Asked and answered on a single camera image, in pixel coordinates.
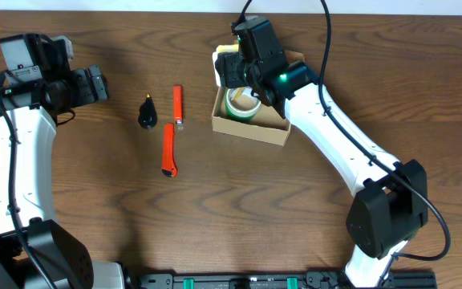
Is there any yellow white square packet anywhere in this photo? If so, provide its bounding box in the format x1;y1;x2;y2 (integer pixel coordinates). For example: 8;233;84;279
212;43;239;87

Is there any white tape roll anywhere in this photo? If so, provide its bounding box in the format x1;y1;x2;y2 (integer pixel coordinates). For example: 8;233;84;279
225;87;261;110

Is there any green tape roll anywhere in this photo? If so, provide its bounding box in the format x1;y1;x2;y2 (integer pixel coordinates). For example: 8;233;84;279
225;103;261;121

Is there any small orange lighter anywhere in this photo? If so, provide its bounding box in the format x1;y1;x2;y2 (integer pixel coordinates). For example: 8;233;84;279
173;85;184;124

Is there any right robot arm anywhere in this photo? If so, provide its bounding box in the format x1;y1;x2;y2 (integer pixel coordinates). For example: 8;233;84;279
213;16;436;288

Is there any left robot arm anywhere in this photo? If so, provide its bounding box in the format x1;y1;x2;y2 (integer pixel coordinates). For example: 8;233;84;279
0;65;127;288

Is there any open cardboard box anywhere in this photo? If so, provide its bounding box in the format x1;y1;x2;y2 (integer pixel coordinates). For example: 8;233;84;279
211;48;306;147

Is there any black teardrop glue bottle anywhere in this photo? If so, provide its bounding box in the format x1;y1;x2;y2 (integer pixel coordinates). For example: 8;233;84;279
138;94;158;129

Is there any orange utility knife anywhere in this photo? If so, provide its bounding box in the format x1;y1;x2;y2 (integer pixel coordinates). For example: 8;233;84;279
161;123;178;177

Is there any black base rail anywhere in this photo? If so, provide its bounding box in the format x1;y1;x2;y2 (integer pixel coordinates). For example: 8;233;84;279
138;271;438;289

